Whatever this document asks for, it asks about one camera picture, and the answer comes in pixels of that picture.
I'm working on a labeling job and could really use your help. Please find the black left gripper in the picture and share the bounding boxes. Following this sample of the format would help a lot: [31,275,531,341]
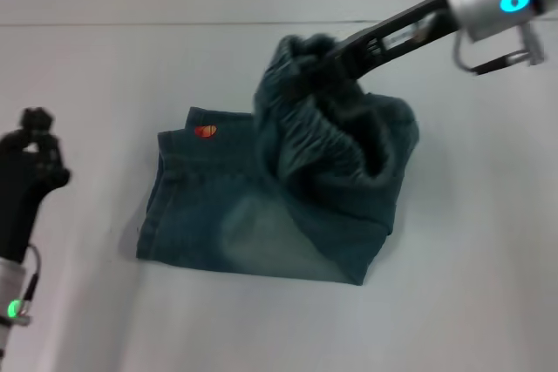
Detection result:
[0,106,71,263]

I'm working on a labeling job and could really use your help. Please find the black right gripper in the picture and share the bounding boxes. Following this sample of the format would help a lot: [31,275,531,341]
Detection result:
[312,0,459,81]

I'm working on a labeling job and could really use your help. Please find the blue denim shorts with print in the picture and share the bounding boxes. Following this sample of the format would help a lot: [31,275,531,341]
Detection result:
[134,33,422,287]

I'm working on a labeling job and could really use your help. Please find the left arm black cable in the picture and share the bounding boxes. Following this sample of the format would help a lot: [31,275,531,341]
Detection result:
[22,244,44,306]

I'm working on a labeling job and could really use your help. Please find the right arm cable with plug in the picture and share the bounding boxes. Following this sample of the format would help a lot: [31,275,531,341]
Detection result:
[452,23,547,78]

